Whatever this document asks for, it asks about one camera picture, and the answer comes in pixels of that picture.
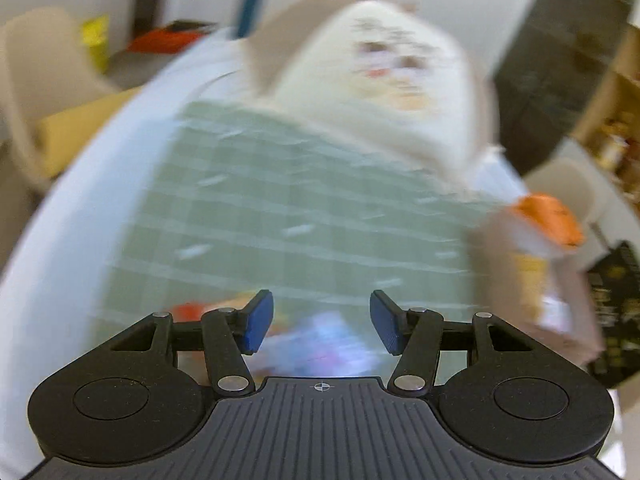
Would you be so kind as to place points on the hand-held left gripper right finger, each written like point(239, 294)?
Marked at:
point(385, 322)

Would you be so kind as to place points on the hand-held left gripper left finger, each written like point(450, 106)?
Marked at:
point(259, 321)

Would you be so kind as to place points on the blue candy packet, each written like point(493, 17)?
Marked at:
point(330, 345)

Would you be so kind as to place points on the large red snack bag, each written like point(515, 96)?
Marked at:
point(195, 311)

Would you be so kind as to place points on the pink cardboard box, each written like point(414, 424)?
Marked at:
point(540, 285)

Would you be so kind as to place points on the green checked tablecloth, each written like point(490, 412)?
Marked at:
point(310, 220)

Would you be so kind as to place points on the black snack bag gold trees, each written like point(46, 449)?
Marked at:
point(616, 310)

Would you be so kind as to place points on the white cartoon mesh food cover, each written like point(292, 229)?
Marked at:
point(380, 85)

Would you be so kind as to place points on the orange red box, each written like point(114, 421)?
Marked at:
point(167, 37)

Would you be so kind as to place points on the wooden shelf cabinet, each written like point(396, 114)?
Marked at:
point(612, 125)

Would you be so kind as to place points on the beige chair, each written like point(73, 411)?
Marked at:
point(45, 85)

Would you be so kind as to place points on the yellow bag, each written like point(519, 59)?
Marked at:
point(96, 42)

